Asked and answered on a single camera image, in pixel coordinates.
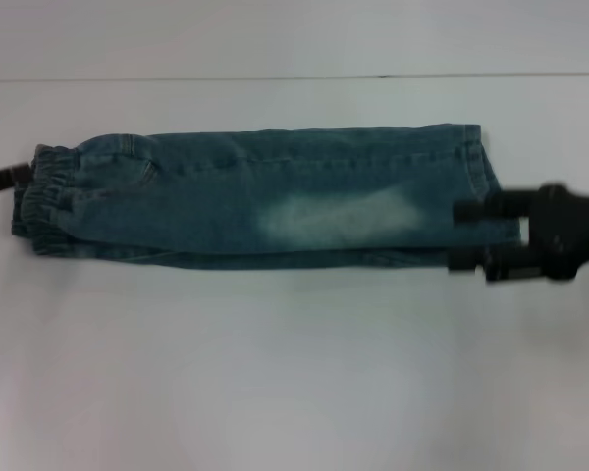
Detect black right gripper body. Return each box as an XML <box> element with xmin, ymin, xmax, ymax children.
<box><xmin>518</xmin><ymin>182</ymin><xmax>589</xmax><ymax>285</ymax></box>

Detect blue denim shorts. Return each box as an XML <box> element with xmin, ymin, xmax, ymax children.
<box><xmin>10</xmin><ymin>123</ymin><xmax>522</xmax><ymax>273</ymax></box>

